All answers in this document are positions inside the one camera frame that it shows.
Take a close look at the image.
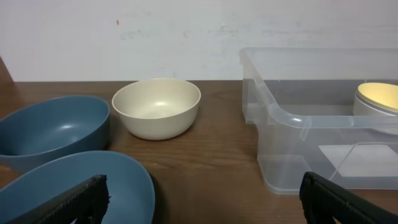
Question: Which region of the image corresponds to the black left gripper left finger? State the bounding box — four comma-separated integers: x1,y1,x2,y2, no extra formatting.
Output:
6,174,110,224

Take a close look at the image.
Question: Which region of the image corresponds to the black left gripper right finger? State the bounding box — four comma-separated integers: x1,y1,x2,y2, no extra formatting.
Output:
299,172,397,224

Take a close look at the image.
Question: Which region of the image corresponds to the clear plastic storage container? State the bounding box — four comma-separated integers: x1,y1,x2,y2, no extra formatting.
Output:
239,47,397,194

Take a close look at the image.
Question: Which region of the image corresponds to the grey small bowl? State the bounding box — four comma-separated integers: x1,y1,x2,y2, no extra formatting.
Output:
353,93,397,116

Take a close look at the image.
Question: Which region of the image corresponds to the yellow small bowl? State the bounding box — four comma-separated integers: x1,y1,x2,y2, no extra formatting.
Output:
357,82,397,113

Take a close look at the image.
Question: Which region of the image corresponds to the dark blue bowl front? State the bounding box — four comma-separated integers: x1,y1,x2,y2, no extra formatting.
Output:
0,150,156,224

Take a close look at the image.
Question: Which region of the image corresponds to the dark blue bowl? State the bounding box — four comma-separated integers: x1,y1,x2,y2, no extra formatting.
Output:
0,150,156,224
1,96,110,172

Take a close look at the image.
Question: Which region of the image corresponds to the dark blue bowl rear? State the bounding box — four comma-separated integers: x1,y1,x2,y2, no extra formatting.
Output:
1,96,110,172

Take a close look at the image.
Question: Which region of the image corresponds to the cream large bowl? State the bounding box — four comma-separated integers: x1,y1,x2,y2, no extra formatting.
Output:
112,78,201,141

